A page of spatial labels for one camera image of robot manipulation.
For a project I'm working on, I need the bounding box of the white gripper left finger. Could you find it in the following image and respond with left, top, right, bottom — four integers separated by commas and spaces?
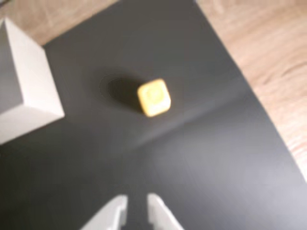
81, 194, 128, 230

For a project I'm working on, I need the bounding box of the black table mat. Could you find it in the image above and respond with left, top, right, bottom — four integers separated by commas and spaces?
0, 0, 307, 230

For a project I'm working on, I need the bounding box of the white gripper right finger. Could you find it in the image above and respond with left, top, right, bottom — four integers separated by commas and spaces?
147, 193, 183, 230

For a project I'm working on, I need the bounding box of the white open box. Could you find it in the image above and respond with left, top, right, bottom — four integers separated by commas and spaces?
0, 18, 65, 146

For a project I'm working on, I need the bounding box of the yellow cube block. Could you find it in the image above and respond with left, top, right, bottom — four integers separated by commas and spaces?
137, 78, 172, 117

